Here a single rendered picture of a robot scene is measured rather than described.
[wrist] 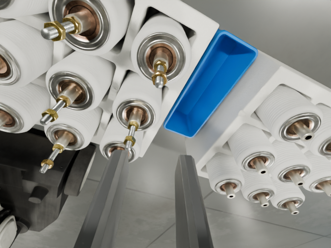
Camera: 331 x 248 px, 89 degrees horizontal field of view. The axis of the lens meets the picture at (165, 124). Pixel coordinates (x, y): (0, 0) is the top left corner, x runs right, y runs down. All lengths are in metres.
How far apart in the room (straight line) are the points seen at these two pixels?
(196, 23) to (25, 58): 0.29
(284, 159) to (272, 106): 0.16
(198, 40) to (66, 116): 0.30
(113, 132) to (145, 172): 0.53
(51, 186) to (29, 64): 0.44
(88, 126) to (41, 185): 0.36
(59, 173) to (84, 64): 0.44
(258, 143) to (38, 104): 0.50
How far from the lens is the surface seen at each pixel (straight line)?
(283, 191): 0.67
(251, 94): 0.45
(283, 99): 0.43
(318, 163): 0.64
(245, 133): 0.48
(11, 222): 0.93
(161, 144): 0.74
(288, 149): 0.55
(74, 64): 0.33
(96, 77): 0.33
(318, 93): 0.51
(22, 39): 0.38
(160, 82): 0.19
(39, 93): 0.47
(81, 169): 0.68
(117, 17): 0.28
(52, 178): 0.69
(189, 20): 0.34
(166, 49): 0.28
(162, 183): 0.97
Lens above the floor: 0.52
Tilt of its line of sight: 52 degrees down
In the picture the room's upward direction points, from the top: 179 degrees counter-clockwise
